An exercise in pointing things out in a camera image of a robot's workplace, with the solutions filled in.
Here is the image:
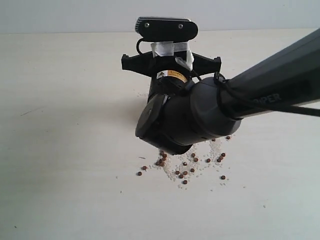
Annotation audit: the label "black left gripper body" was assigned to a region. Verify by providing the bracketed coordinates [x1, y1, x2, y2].
[121, 51, 222, 100]

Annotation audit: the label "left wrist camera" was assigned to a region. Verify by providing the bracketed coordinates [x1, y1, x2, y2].
[135, 16, 198, 43]

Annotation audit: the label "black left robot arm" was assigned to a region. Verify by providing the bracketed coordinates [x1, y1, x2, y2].
[121, 30, 320, 155]

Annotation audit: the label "scattered rice grain pile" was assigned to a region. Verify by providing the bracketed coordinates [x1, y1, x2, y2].
[114, 92, 248, 193]

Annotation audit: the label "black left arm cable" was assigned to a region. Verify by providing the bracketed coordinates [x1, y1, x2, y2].
[136, 37, 320, 118]

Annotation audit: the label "scattered brown pellets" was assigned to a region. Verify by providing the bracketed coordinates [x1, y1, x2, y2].
[136, 135, 233, 189]

